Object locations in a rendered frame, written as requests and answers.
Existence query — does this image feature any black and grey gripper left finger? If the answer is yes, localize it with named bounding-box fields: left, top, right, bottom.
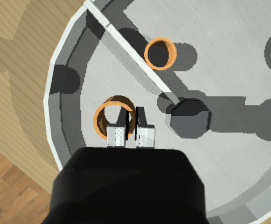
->
left=107, top=106, right=129, bottom=148

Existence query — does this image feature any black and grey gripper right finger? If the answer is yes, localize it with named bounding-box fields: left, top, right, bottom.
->
left=135, top=106, right=156, bottom=149

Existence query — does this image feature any bronze bushing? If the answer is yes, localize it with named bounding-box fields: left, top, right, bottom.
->
left=93, top=95, right=136, bottom=140
left=143, top=37, right=176, bottom=71

